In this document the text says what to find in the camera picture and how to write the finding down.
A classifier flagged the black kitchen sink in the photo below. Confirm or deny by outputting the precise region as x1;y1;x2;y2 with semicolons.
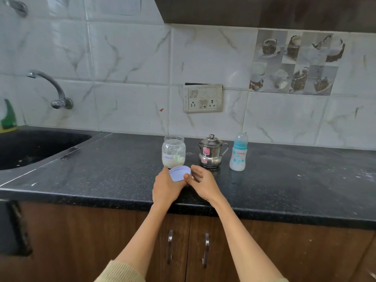
0;130;93;171

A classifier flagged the clear printed baby bottle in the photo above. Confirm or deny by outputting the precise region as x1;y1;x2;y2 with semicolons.
229;146;248;172

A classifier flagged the person's right hand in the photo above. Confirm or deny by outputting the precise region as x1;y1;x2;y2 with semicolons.
183;164;226;206

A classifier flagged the green plastic scoop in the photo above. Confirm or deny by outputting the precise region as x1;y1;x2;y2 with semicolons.
170;145;185;163

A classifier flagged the dish soap bottle green label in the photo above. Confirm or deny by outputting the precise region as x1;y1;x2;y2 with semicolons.
0;98;18;134

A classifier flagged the curved steel wall tap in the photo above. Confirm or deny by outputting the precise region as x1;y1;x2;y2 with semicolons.
27;70;74;110

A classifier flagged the person's right forearm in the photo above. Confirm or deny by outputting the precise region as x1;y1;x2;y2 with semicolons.
210;196;290;282

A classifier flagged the brown wooden cabinet door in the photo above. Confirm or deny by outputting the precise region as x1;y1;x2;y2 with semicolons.
349;235;376;282
185;215;375;282
17;201;192;282

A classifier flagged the person's left hand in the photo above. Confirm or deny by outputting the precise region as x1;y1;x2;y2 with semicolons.
152;166;192;207

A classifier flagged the steel cabinet door handle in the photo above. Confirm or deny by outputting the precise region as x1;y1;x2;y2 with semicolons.
167;230;174;265
202;233;210;269

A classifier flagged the white switch socket board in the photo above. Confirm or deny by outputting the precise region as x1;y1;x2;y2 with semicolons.
183;84;224;113

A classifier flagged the lavender plastic jar lid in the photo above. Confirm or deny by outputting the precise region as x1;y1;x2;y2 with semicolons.
169;166;192;183

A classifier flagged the glass jar with white powder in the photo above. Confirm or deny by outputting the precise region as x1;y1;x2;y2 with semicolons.
161;135;186;170

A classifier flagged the dark overhead cabinet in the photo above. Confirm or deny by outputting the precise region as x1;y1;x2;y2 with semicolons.
152;0;376;34

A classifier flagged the small steel kettle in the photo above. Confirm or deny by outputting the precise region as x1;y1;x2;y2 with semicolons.
198;134;230;169

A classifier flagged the person's left forearm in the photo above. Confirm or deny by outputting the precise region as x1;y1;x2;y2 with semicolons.
94;201;177;282

